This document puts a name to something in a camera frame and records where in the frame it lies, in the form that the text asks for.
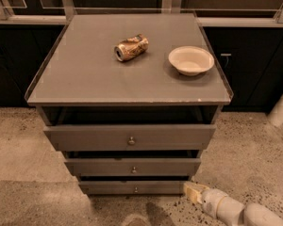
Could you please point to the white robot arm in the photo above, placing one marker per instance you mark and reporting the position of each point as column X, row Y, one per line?
column 219, row 205

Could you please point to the grey drawer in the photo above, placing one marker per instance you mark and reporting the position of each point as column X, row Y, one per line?
column 149, row 137
column 140, row 185
column 133, row 166

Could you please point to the white cylindrical post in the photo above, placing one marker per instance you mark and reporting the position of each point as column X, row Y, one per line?
column 275, row 117

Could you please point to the crushed gold soda can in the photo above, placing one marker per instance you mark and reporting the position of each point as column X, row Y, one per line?
column 131, row 47

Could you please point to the white paper bowl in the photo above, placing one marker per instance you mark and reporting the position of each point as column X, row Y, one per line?
column 191, row 60

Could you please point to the grey bottom drawer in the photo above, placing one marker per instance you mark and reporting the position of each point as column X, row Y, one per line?
column 140, row 185

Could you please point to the dark background cabinets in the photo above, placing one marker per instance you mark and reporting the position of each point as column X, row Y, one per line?
column 251, row 58

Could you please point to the grey top drawer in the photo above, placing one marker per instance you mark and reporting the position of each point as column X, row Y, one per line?
column 149, row 137

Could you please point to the padded gripper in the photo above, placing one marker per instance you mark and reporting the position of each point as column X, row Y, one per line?
column 210, row 201

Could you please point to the grey drawer cabinet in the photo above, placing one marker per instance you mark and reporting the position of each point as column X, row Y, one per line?
column 83, row 83

